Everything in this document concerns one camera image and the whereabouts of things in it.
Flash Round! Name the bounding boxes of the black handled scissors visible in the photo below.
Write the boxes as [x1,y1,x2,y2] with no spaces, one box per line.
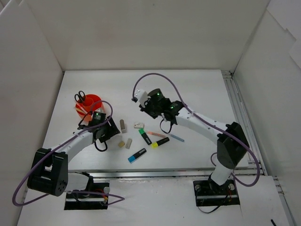
[74,90,86,104]

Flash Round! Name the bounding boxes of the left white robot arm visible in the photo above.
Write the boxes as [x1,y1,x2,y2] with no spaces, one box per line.
[27,112,120,198]

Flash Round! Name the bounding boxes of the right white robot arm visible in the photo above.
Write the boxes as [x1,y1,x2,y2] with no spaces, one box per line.
[134,89,249,194]

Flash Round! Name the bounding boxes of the small tan eraser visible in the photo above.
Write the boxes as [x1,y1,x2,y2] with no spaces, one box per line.
[118,141,125,148]

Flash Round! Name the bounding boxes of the white eraser in sleeve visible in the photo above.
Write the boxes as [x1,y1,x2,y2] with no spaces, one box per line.
[134,122,144,129]

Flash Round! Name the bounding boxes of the orange slim highlighter pen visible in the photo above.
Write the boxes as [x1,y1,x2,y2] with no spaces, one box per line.
[146,131,166,138]

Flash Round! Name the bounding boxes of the long beige eraser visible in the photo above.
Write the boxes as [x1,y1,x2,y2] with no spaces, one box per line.
[125,138,132,149]

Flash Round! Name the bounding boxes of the green capped black marker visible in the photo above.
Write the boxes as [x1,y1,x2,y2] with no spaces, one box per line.
[138,128,152,145]

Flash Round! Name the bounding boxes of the orange round pen holder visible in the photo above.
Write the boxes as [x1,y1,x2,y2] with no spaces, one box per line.
[75,94,105,119]

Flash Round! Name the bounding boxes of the blue slim highlighter pen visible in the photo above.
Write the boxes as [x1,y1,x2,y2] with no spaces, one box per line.
[168,134,185,142]

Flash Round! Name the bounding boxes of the yellow capped black marker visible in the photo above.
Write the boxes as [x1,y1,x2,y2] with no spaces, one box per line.
[151,137,170,148]

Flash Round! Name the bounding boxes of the blue capped black marker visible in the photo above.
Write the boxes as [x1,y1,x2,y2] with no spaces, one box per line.
[128,148,147,163]

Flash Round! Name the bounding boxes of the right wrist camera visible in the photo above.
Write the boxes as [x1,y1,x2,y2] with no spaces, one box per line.
[132,89,148,105]

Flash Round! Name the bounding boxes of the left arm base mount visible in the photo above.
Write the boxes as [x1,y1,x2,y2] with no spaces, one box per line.
[64,181,110,210]

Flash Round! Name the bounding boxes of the aluminium front rail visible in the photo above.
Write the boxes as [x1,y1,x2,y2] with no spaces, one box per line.
[68,167,266,182]

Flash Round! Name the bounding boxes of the aluminium side rail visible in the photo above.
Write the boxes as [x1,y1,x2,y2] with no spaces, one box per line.
[221,70,268,176]

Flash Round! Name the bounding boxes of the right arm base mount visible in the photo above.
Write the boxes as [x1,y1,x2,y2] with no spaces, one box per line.
[193,176,240,214]

